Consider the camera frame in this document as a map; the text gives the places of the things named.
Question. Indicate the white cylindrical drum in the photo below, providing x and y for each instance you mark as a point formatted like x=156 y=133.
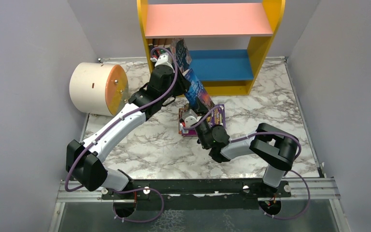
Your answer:
x=98 y=88

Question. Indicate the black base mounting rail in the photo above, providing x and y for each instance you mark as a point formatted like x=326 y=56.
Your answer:
x=195 y=194

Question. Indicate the Jane Eyre blue book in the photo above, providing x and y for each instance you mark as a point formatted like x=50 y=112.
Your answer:
x=198 y=98

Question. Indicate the red Treehouse book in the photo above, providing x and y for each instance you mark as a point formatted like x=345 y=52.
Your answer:
x=162 y=42

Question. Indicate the Nineteen Eighty-Four dark book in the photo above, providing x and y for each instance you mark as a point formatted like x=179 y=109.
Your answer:
x=151 y=44

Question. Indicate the purple paperback book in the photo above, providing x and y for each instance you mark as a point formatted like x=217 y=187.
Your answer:
x=187 y=133
x=216 y=116

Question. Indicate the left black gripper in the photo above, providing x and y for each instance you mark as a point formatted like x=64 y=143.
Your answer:
x=179 y=82

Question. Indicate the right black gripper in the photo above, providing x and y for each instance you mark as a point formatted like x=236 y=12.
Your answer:
x=197 y=127

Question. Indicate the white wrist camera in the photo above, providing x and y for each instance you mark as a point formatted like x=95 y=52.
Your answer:
x=189 y=118
x=163 y=59

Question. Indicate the colourful wooden bookshelf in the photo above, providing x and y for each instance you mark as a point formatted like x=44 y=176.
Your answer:
x=223 y=72

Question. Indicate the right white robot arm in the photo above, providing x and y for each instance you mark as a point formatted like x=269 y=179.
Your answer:
x=278 y=148

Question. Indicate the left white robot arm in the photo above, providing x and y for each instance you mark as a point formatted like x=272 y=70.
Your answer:
x=84 y=160

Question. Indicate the orange paperback book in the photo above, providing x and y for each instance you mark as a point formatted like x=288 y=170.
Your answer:
x=180 y=121

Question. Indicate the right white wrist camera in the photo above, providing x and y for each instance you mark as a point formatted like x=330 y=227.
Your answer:
x=189 y=118

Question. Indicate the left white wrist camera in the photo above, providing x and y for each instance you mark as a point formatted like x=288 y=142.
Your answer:
x=163 y=59

